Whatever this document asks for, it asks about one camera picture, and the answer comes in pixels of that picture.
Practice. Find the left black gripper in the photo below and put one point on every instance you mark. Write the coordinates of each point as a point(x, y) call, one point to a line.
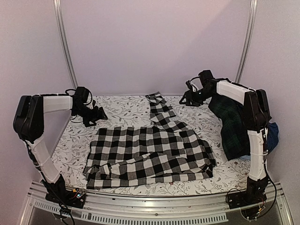
point(97, 116)

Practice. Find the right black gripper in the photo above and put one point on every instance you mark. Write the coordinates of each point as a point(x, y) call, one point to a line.
point(190, 98)

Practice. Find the black white checkered shirt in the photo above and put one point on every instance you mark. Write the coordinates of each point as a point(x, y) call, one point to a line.
point(164, 152)

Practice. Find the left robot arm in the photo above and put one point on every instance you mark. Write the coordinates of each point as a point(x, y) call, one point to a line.
point(29, 125)

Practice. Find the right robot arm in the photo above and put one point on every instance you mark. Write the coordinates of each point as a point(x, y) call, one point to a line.
point(255, 118)

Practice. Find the floral patterned table mat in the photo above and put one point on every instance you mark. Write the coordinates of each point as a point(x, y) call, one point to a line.
point(73, 147)

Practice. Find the dark green plaid garment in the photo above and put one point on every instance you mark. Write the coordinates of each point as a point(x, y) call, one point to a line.
point(234, 135)

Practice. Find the light blue garment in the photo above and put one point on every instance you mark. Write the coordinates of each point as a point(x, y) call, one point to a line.
point(245, 158)

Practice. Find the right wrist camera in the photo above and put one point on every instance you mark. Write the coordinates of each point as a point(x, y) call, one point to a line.
point(191, 86)

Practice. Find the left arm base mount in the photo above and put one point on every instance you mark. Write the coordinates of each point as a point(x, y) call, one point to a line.
point(66, 197)

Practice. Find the right aluminium frame post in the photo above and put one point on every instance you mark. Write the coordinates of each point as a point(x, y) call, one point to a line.
point(247, 40)

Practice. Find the aluminium frame post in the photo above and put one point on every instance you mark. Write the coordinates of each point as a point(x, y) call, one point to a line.
point(64, 42)
point(247, 40)

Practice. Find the front aluminium rail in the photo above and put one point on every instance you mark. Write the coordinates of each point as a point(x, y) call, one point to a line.
point(102, 208)

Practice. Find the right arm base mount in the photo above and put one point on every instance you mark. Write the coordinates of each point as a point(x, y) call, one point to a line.
point(237, 199)

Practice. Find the left aluminium frame post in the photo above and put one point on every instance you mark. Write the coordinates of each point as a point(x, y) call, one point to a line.
point(64, 42)

